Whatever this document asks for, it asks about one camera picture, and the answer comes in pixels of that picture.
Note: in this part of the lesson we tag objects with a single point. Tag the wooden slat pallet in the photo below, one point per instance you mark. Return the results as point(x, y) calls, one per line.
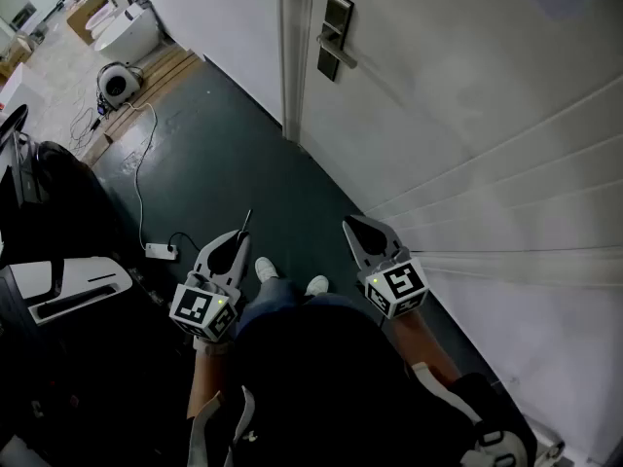
point(156, 81)

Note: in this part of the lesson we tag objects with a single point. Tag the white slatted panel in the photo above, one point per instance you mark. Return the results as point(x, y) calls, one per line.
point(535, 202)

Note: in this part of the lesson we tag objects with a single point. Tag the cardboard box with toilet seat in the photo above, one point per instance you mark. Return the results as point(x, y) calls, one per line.
point(87, 15)

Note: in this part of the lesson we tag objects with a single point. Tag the person's right white shoe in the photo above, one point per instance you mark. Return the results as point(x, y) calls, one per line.
point(317, 285)

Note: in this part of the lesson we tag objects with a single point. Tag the white waist pack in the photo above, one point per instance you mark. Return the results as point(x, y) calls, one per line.
point(501, 448)

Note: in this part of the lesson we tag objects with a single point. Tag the person's left forearm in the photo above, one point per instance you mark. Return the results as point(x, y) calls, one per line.
point(207, 382)

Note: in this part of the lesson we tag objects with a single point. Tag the person's blue jeans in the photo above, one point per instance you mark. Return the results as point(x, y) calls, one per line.
point(277, 292)

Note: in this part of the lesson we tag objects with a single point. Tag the person's right forearm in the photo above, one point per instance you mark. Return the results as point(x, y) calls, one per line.
point(423, 343)

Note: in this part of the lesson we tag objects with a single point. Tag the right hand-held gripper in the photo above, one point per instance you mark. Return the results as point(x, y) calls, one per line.
point(401, 282)

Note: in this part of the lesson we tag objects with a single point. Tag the white toilet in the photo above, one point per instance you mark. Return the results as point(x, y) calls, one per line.
point(129, 29)

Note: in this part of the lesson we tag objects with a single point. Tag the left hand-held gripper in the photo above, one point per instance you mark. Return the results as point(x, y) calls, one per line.
point(194, 307)

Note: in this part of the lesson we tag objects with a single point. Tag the person's black top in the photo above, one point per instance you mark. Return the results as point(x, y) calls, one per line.
point(331, 387)

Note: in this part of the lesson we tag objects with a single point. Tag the round white blower fan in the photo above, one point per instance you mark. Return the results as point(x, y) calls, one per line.
point(117, 83)

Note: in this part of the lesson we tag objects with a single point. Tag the person's left white shoe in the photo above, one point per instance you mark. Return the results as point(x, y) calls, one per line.
point(265, 268)

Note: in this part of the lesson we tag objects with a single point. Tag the white power strip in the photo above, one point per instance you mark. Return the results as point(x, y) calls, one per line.
point(160, 251)

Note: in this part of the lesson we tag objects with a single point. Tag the white door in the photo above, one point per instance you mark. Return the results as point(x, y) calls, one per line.
point(462, 115)

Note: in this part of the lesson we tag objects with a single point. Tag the person's white shoe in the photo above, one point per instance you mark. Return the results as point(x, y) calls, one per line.
point(317, 285)
point(265, 268)

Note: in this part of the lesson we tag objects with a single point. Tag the black bag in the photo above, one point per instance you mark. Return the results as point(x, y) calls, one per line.
point(63, 197)

